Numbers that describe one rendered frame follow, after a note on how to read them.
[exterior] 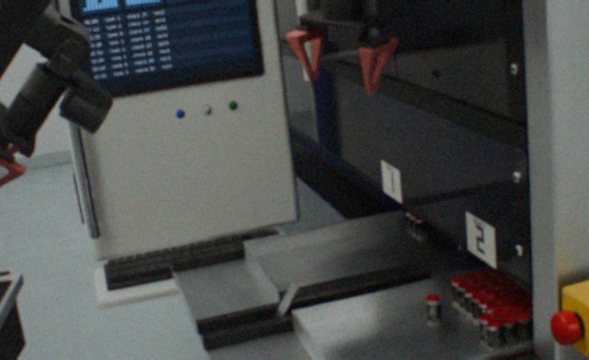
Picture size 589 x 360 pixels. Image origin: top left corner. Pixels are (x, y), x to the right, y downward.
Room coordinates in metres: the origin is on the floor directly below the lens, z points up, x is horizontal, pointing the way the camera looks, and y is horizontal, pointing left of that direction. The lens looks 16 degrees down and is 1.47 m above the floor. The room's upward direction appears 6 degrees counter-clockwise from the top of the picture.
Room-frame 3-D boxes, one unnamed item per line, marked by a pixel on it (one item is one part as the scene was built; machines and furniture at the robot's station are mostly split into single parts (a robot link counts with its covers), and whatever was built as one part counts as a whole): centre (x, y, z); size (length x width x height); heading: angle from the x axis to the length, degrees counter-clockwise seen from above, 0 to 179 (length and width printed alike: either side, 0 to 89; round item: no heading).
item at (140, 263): (1.70, 0.29, 0.82); 0.40 x 0.14 x 0.02; 105
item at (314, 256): (1.42, -0.04, 0.90); 0.34 x 0.26 x 0.04; 106
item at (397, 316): (1.09, -0.13, 0.90); 0.34 x 0.26 x 0.04; 106
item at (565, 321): (0.87, -0.27, 1.00); 0.04 x 0.04 x 0.04; 16
